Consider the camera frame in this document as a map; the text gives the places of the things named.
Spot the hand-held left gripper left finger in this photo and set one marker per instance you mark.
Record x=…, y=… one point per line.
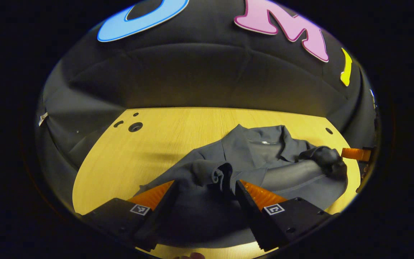
x=160, y=216

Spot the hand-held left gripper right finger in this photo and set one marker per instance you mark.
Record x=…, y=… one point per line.
x=250, y=216

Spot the grey button shirt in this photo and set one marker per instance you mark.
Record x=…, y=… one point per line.
x=257, y=151

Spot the small silver clip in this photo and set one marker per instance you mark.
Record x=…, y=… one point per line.
x=42, y=118

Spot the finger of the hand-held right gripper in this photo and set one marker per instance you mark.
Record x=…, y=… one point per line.
x=354, y=154

